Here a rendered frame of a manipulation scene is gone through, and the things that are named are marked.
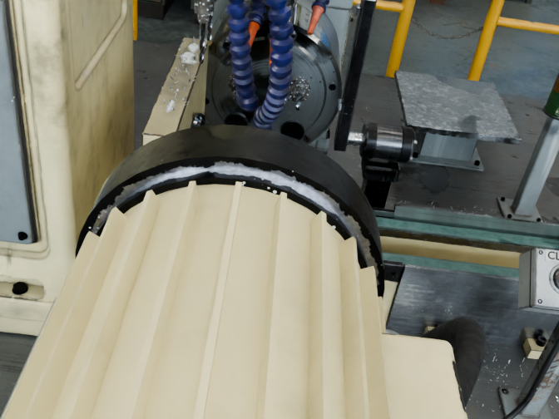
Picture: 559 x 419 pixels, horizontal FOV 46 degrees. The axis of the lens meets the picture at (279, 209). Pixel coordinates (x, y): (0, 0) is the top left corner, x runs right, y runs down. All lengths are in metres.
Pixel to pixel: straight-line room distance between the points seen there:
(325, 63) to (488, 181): 0.55
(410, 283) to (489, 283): 0.12
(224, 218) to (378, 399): 0.11
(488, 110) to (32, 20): 1.07
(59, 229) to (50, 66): 0.22
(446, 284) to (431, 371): 0.70
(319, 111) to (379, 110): 0.55
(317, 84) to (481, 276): 0.41
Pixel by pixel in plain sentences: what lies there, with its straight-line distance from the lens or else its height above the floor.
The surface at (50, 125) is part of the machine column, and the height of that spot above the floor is 1.16.
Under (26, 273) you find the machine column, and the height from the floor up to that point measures 0.93.
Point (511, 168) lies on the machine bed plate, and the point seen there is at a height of 0.80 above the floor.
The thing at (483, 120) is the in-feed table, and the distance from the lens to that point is 1.50.
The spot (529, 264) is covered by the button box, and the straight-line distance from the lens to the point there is 0.86.
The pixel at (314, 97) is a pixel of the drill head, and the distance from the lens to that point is 1.15.
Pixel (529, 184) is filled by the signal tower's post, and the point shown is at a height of 0.88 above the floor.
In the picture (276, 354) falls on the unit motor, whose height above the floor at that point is 1.35.
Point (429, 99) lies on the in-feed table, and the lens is 1.53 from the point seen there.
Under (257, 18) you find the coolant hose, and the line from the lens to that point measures 1.01.
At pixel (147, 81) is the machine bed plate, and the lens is 1.70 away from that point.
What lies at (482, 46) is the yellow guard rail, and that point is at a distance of 3.39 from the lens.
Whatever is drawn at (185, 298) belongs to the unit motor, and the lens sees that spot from 0.28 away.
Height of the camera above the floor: 1.55
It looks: 36 degrees down
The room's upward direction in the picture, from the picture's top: 8 degrees clockwise
